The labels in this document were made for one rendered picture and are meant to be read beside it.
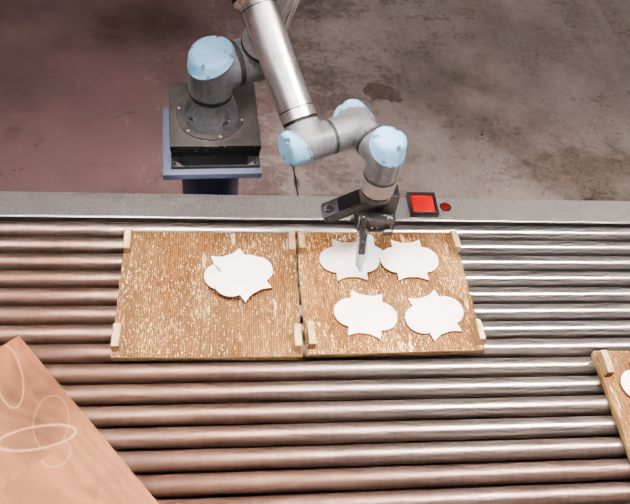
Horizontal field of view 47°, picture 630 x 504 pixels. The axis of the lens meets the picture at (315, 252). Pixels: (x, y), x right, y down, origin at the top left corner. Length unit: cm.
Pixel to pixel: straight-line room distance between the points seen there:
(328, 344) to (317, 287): 16
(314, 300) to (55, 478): 68
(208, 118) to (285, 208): 32
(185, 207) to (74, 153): 154
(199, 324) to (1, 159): 193
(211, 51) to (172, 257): 53
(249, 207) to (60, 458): 81
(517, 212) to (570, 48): 252
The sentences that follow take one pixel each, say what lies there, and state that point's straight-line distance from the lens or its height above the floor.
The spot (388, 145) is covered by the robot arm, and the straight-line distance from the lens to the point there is 148.
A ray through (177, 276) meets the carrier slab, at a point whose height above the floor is 94.
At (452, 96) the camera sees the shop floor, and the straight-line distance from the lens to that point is 387.
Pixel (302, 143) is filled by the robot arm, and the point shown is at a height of 132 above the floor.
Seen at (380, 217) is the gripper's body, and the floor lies 113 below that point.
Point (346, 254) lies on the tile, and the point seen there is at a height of 94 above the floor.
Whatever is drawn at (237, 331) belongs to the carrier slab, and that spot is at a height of 94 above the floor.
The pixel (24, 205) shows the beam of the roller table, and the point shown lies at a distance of 195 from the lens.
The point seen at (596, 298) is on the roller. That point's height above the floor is 91.
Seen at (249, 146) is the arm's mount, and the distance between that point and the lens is 200.
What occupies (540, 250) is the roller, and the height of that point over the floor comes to 91.
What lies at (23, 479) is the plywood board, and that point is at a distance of 143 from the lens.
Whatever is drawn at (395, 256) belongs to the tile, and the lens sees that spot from 181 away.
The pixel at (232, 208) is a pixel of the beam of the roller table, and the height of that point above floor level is 91.
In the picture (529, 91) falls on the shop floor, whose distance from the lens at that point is 406.
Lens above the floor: 233
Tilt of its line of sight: 51 degrees down
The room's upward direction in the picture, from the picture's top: 10 degrees clockwise
